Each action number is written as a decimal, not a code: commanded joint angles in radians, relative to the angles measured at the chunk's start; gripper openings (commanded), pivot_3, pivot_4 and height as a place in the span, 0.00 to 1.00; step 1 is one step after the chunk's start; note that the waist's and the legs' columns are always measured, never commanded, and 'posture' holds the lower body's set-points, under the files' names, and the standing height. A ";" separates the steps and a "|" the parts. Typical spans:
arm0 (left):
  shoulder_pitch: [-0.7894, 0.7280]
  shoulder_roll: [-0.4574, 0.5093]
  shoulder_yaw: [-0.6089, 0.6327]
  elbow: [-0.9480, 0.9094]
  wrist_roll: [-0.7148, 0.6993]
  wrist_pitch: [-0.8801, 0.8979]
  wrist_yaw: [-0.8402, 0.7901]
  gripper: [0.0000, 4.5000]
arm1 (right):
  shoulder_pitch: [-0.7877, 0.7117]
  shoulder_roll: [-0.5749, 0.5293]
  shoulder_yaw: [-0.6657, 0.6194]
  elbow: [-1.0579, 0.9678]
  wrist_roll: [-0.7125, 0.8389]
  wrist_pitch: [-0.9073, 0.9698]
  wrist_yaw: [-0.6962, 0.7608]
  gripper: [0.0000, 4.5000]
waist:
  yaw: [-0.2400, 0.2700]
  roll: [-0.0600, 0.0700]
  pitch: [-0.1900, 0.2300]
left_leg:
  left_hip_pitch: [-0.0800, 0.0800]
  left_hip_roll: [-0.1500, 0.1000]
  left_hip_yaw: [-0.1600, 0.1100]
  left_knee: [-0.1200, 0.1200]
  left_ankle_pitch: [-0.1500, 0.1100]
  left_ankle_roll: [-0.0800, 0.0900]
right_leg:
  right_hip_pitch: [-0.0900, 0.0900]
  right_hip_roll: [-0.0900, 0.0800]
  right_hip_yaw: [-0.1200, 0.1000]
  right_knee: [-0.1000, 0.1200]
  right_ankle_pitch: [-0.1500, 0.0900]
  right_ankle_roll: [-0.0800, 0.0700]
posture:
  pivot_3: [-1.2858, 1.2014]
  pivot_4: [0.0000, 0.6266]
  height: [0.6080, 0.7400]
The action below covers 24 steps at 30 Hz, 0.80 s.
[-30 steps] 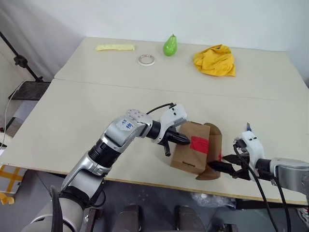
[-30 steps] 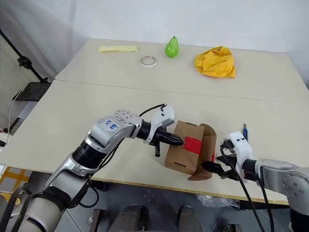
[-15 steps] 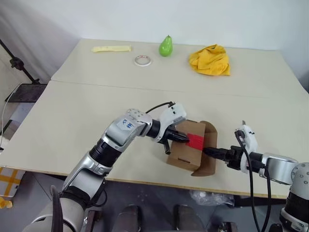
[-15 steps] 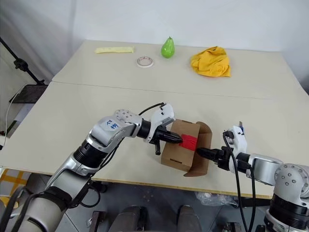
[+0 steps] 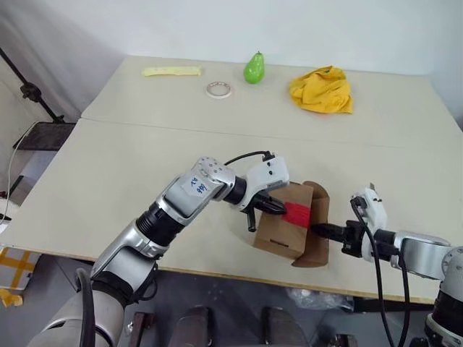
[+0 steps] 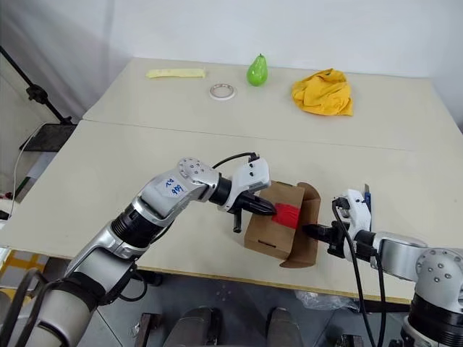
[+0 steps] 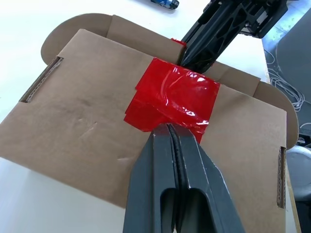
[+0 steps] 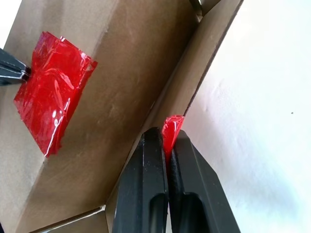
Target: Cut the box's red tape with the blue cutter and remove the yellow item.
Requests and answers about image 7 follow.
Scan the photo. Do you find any white cable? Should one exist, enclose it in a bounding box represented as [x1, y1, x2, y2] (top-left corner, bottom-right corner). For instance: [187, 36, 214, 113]
[264, 48, 306, 112]

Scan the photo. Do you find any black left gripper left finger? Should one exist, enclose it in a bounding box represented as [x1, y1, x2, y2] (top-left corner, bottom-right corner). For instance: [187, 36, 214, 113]
[123, 125, 180, 233]

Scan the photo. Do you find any brown cardboard box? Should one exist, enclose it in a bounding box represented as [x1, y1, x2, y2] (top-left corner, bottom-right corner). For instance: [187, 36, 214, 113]
[0, 14, 299, 209]

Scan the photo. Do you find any red plastic packet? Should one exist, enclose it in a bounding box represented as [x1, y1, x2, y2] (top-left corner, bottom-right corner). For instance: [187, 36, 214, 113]
[123, 37, 221, 144]

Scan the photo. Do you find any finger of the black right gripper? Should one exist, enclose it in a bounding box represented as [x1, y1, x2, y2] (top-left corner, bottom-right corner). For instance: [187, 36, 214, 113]
[181, 0, 229, 49]
[182, 0, 258, 72]

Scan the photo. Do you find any grey rounded seat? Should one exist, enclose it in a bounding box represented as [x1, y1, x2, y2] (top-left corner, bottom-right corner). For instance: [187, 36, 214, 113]
[286, 144, 311, 202]

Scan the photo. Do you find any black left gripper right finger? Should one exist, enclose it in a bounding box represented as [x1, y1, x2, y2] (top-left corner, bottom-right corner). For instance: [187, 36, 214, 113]
[170, 125, 246, 233]

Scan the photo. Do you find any blue toy car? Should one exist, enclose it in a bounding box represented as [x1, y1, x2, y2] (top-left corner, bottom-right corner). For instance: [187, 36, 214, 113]
[150, 0, 180, 9]

